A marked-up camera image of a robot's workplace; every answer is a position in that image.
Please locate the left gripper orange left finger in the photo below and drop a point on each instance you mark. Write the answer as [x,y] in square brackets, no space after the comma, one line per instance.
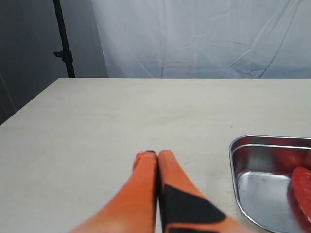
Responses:
[133,208]

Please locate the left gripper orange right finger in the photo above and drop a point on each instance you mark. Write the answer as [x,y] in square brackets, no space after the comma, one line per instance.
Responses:
[184,209]

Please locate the red sausage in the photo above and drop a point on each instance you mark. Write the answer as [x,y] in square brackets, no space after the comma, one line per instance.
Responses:
[301,185]

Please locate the stainless steel lunch box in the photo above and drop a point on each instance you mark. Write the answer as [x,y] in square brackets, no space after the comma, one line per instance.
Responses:
[261,168]

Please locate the black light stand pole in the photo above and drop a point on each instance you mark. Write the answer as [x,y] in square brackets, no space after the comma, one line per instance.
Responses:
[65,54]

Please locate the grey backdrop cloth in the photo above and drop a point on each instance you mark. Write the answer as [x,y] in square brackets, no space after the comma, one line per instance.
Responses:
[205,38]

